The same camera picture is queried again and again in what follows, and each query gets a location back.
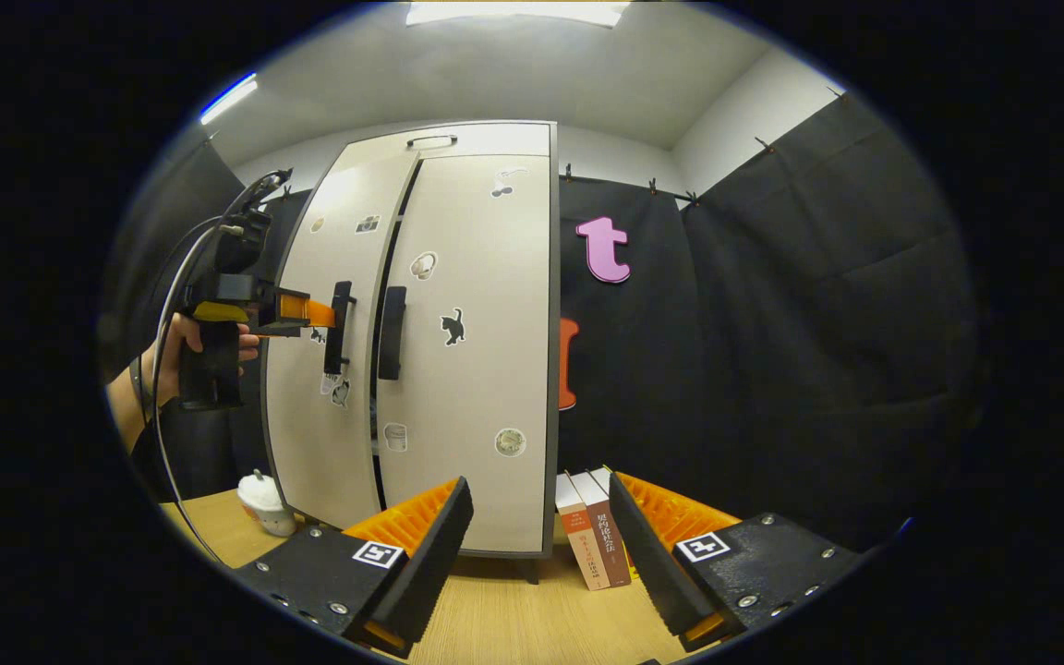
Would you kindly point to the black backdrop cloth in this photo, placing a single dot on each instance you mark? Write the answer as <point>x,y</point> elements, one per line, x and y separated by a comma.
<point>772,323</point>

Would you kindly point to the white shoe cabinet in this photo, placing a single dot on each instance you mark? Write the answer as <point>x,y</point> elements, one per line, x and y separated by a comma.
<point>477,231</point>

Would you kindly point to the white cabinet door cat sticker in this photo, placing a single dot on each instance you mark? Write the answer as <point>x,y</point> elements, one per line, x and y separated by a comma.
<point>486,388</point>

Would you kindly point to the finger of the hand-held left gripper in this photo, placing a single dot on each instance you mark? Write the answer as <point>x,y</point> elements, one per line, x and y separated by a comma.
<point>296,311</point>

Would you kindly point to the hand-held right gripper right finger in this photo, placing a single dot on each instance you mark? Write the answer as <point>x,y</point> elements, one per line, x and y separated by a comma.
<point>657,573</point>

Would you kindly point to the small ceiling light panel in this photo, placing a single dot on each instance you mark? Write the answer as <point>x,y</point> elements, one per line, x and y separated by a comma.
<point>228,99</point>

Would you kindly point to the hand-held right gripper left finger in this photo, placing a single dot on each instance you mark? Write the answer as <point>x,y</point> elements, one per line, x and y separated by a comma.
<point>426,573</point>

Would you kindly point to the white cabinet door camera sticker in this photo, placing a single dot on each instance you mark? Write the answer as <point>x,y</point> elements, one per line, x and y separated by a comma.
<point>310,425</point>

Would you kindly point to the white lidded cup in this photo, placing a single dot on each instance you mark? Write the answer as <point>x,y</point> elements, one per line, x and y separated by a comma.
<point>266,503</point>

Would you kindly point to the large ceiling light panel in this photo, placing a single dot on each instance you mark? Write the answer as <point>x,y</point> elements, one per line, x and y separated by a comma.
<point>513,11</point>

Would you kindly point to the white orange book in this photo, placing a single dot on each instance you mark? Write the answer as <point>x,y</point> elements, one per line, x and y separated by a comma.
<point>583,545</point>

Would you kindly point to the brown book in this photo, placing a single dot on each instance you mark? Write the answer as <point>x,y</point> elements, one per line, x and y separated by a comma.
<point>608,540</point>

